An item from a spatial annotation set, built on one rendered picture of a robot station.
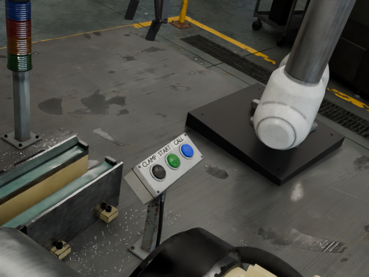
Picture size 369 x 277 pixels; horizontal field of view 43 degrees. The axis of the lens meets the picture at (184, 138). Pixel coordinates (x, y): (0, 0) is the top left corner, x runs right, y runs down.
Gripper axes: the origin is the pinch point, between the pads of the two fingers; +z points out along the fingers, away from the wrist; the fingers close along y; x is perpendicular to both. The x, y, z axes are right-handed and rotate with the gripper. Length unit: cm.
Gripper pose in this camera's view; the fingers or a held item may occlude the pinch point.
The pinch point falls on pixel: (139, 26)
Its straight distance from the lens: 156.1
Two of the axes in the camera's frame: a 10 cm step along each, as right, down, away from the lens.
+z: -3.9, 7.8, 4.9
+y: 5.6, 6.2, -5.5
